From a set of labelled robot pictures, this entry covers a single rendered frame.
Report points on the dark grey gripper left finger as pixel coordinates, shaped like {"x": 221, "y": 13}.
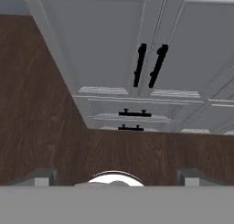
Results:
{"x": 42, "y": 176}

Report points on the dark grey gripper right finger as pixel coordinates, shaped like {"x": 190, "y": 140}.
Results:
{"x": 192, "y": 176}

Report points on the white round plate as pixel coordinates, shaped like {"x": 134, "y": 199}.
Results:
{"x": 115, "y": 179}

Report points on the grey drawer front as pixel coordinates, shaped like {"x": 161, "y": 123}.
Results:
{"x": 128, "y": 125}
{"x": 131, "y": 109}

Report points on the grey cupboard door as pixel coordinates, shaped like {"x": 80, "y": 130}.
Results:
{"x": 91, "y": 44}
{"x": 195, "y": 48}

